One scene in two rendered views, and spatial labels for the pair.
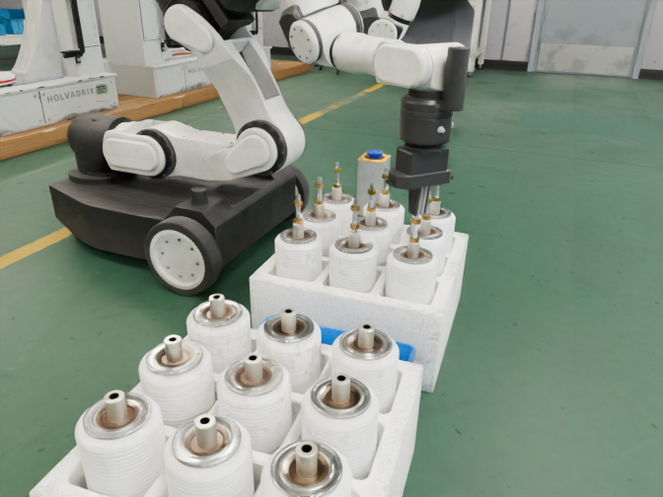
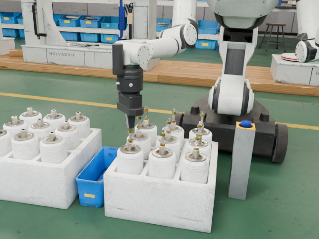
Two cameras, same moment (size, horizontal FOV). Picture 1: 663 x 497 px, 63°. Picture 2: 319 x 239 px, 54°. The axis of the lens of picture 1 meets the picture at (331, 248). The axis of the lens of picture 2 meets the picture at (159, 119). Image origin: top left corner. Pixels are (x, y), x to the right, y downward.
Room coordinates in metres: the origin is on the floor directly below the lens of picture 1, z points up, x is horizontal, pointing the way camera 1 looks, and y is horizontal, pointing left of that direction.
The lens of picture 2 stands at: (0.88, -1.18, 0.75)
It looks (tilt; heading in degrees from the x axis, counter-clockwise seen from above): 20 degrees down; 82
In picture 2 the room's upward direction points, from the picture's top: 2 degrees clockwise
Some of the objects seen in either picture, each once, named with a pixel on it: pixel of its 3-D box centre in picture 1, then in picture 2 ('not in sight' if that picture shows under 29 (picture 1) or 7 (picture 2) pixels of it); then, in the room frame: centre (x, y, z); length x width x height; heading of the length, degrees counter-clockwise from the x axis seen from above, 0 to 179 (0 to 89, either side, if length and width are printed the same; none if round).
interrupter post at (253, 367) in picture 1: (253, 368); (40, 122); (0.56, 0.10, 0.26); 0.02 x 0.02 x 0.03
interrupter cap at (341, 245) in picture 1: (353, 245); (138, 136); (0.96, -0.04, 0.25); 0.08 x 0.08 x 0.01
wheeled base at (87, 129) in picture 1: (166, 177); (229, 106); (1.54, 0.50, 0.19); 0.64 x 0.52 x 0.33; 68
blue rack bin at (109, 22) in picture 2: not in sight; (114, 22); (0.86, 5.24, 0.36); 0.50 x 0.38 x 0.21; 67
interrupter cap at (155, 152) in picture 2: (424, 232); (162, 152); (1.04, -0.19, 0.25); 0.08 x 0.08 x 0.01
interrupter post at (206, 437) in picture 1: (205, 432); (14, 120); (0.45, 0.13, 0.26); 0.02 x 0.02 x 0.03
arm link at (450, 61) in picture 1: (438, 81); (128, 60); (0.92, -0.17, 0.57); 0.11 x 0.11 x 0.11; 41
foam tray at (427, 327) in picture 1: (366, 288); (166, 176); (1.08, -0.08, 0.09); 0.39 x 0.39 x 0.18; 71
